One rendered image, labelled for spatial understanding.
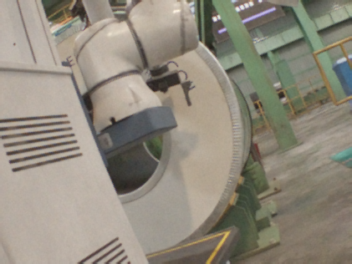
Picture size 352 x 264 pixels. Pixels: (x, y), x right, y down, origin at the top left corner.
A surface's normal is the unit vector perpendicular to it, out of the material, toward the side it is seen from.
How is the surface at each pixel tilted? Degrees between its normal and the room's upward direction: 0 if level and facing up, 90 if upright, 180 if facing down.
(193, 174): 90
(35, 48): 90
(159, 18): 80
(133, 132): 90
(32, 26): 90
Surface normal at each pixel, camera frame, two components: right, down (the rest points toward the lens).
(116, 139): -0.32, 0.08
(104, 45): 0.06, -0.08
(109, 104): -0.37, -0.29
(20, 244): 0.86, -0.39
